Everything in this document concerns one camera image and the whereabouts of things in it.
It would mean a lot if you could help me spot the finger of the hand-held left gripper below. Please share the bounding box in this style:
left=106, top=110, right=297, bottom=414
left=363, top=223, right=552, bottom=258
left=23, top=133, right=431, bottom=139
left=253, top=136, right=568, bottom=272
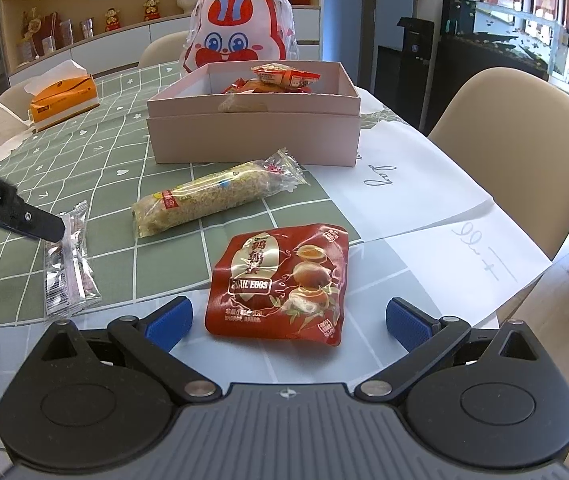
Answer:
left=0, top=157, right=66, bottom=243

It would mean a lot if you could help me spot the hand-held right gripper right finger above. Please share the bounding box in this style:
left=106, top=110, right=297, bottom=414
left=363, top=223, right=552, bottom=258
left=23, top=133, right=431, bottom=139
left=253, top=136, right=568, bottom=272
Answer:
left=355, top=297, right=540, bottom=402

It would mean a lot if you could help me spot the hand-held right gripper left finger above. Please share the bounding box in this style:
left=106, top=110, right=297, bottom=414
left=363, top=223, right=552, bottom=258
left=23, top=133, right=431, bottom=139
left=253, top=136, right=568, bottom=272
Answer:
left=39, top=296, right=222, bottom=403

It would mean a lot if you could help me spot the clear stick snack packet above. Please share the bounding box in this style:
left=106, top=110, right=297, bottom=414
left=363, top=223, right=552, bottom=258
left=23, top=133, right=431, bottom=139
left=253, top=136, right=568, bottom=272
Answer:
left=43, top=200, right=103, bottom=318

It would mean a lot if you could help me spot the red egg snack packet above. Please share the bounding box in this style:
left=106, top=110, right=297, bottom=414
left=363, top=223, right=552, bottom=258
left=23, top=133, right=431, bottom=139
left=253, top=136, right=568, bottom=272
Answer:
left=205, top=224, right=350, bottom=347

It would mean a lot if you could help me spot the long rice bar packet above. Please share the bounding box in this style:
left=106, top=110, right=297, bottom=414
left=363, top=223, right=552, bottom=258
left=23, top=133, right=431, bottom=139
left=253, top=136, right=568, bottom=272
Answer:
left=132, top=147, right=310, bottom=240

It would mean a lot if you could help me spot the pink cardboard box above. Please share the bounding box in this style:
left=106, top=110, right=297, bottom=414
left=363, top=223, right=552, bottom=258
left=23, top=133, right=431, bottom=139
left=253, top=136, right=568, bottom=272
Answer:
left=146, top=61, right=361, bottom=167

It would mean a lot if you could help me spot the short rice bar packet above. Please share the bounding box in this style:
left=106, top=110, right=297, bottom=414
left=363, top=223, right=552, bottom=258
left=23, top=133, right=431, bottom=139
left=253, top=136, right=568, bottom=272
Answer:
left=217, top=92, right=270, bottom=113

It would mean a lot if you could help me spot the orange snack packet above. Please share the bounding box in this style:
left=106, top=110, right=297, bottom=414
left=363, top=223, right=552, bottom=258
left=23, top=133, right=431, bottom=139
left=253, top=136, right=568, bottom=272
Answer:
left=250, top=62, right=321, bottom=93
left=222, top=79, right=285, bottom=95

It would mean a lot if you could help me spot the cream scalloped table cover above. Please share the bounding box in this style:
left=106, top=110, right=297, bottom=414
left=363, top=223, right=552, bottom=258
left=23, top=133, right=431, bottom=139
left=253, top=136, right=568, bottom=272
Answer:
left=0, top=127, right=32, bottom=171

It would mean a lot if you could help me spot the white script paper sheet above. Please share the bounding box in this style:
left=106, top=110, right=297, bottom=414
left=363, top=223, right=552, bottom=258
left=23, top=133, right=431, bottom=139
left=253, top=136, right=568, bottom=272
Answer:
left=385, top=205, right=551, bottom=323
left=325, top=85, right=493, bottom=243

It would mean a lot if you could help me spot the green checked tablecloth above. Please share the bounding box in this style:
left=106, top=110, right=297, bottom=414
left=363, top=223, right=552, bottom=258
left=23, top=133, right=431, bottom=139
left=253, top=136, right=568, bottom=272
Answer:
left=0, top=60, right=365, bottom=333

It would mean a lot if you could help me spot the beige chair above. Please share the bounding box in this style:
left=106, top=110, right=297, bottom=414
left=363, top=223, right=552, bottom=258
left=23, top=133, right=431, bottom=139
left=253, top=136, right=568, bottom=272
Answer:
left=137, top=30, right=190, bottom=68
left=0, top=80, right=35, bottom=116
left=427, top=67, right=569, bottom=261

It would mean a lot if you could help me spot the orange tissue box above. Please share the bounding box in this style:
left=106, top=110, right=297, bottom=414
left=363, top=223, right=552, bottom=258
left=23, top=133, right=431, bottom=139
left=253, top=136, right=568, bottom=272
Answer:
left=23, top=59, right=101, bottom=133

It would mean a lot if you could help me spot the black water dispenser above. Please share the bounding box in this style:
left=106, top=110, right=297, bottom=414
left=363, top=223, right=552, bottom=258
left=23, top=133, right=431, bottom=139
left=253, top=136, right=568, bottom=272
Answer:
left=397, top=17, right=435, bottom=126

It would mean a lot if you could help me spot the red white rabbit bag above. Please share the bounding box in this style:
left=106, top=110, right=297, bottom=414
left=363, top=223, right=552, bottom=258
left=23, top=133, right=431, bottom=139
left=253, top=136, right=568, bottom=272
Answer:
left=180, top=0, right=299, bottom=75

